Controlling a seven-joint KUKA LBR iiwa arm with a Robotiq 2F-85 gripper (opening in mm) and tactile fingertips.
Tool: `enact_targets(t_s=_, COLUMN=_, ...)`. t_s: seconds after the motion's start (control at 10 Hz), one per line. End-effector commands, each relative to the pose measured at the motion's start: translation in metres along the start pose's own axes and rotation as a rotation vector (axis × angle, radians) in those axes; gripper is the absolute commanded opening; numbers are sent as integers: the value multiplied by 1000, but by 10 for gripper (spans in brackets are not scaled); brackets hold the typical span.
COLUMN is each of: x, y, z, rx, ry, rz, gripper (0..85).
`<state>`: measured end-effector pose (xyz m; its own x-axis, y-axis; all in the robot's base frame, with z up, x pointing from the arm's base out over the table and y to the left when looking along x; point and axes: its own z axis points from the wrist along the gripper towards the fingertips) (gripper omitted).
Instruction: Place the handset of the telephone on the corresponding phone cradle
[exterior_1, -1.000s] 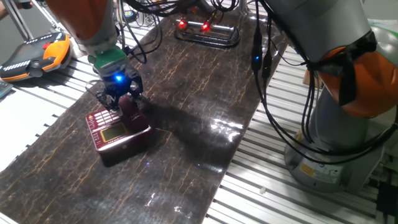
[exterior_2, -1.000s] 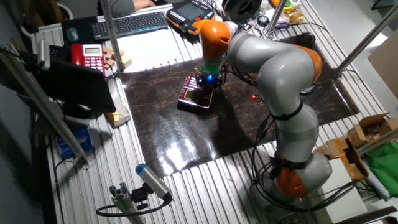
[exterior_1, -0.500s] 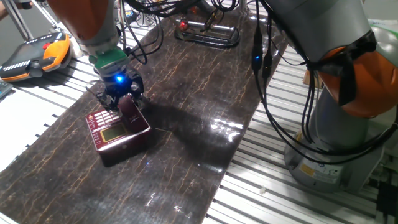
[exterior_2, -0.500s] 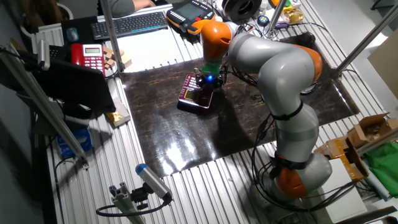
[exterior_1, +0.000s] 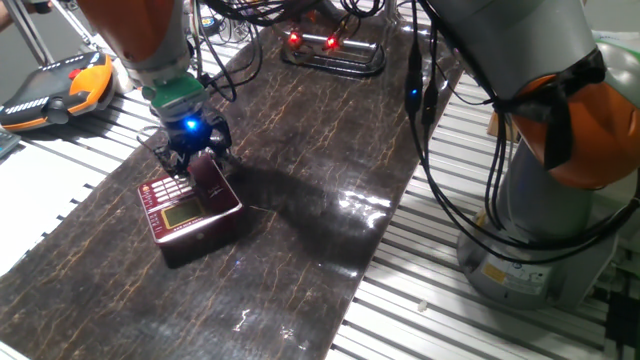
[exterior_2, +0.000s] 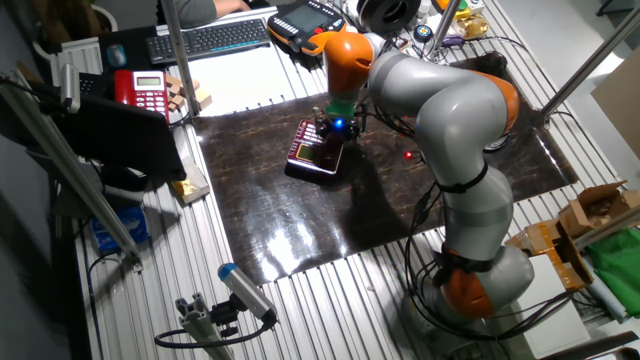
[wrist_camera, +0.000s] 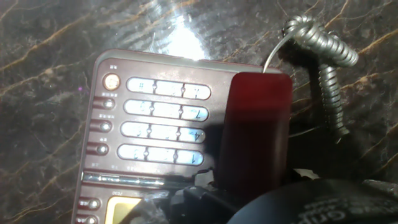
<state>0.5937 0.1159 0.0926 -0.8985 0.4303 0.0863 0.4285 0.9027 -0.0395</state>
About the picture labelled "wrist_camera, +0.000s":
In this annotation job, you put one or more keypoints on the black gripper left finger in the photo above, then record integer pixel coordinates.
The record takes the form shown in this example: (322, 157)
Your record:
(202, 208)

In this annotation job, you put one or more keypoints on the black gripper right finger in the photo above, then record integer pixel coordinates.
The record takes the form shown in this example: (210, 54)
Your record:
(306, 175)

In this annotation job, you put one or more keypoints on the dark red telephone handset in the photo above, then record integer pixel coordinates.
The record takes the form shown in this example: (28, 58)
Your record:
(255, 124)

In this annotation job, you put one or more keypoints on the dark red telephone base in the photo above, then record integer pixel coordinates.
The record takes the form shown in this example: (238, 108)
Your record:
(140, 130)

